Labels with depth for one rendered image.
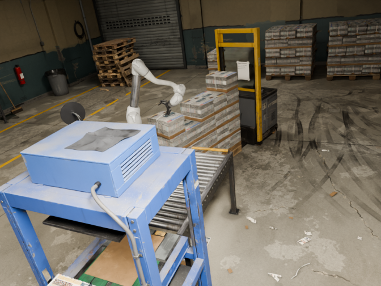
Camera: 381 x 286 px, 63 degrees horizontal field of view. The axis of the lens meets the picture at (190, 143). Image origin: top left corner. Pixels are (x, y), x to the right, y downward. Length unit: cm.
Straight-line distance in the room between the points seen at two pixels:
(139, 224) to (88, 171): 38
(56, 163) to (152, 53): 1028
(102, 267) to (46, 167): 88
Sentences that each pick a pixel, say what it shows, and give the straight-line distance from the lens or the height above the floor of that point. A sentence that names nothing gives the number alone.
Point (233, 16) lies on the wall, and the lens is 1054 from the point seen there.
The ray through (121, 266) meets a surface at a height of 80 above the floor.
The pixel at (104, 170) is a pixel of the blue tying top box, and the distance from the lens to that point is 155.
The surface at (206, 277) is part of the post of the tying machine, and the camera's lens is 251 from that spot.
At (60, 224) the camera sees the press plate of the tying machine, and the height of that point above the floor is 131.
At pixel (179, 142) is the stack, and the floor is 73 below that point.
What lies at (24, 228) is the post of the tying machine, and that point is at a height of 127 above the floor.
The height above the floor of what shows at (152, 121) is 102.
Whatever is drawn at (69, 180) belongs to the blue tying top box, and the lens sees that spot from 176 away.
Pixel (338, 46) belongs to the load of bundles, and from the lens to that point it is 855.
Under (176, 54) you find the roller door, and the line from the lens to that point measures 1139.
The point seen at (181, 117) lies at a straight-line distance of 388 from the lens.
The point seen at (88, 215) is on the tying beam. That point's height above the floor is 151.
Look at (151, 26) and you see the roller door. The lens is 1168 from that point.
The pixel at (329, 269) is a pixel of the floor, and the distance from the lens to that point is 333.
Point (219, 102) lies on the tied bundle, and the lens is 445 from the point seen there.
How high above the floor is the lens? 241
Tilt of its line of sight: 26 degrees down
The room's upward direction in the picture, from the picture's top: 8 degrees counter-clockwise
